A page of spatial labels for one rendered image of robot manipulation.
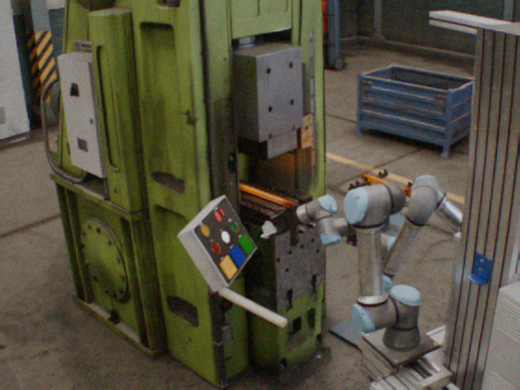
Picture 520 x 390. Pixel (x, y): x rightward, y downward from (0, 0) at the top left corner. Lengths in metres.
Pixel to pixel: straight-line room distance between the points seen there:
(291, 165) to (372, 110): 3.76
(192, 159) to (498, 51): 1.50
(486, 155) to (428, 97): 4.61
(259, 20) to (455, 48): 8.51
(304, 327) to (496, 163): 1.91
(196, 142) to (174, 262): 0.82
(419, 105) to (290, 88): 3.87
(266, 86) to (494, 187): 1.24
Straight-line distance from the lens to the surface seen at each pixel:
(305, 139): 3.35
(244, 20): 2.93
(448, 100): 6.56
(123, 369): 3.77
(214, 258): 2.57
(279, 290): 3.24
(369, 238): 2.21
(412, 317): 2.40
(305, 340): 3.62
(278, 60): 2.91
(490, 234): 2.14
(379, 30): 12.23
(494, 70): 1.99
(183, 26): 2.75
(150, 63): 3.07
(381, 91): 6.96
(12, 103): 7.97
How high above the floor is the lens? 2.33
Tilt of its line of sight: 24 degrees down
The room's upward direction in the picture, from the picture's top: 2 degrees counter-clockwise
